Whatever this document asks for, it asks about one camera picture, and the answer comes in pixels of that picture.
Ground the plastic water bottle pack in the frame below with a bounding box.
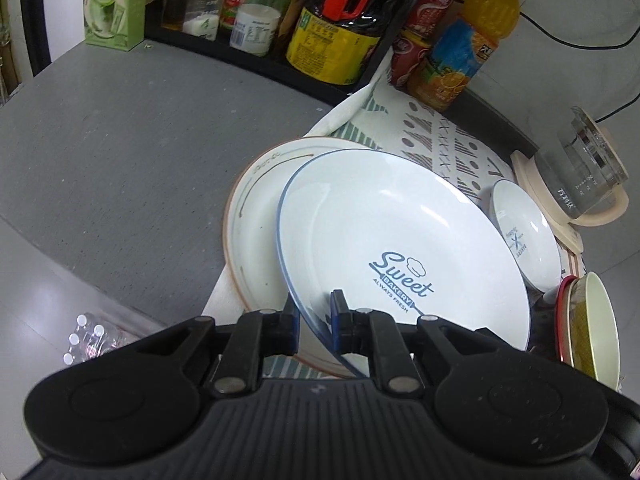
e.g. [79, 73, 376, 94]
[62, 312, 131, 366]

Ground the red label small bottle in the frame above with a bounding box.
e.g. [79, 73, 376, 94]
[219, 0, 256, 31]

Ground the clear glass jar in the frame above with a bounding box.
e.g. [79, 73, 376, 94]
[182, 0, 226, 41]

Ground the brown-rimmed white plate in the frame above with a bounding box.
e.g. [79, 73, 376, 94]
[222, 136, 396, 378]

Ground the black metal storage rack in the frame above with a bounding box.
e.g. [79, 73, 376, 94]
[142, 0, 451, 108]

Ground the red and black bowl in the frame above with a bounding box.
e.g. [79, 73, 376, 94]
[530, 276, 581, 366]

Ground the cream kettle base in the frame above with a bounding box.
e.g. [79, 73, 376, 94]
[510, 151, 585, 256]

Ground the green carton box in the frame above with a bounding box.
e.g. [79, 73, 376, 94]
[82, 0, 151, 52]

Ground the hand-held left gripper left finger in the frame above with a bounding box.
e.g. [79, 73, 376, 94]
[132, 296, 302, 396]

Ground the pale green speckled bowl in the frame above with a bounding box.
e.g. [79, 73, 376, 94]
[567, 271, 622, 391]

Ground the large blue-rimmed white plate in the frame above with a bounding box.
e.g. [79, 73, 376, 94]
[276, 149, 532, 378]

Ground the patterned fringed table mat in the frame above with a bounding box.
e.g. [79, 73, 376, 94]
[205, 77, 583, 378]

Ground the orange juice bottle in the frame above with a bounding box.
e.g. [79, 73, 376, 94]
[406, 0, 528, 112]

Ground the red drink can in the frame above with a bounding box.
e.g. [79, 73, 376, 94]
[402, 0, 451, 36]
[389, 30, 432, 88]

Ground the dark oil bottle red handle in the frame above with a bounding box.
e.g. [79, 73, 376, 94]
[286, 0, 401, 86]

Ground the glass electric kettle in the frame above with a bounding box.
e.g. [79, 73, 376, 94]
[534, 106, 630, 226]

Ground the small white plate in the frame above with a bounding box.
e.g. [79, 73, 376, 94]
[489, 179, 563, 295]

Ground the black power cable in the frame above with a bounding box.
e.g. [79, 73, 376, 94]
[594, 91, 640, 123]
[517, 7, 640, 52]

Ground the white seasoning container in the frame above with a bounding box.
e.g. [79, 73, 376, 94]
[230, 4, 282, 57]

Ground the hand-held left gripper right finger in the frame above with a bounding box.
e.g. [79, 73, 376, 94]
[330, 289, 506, 395]

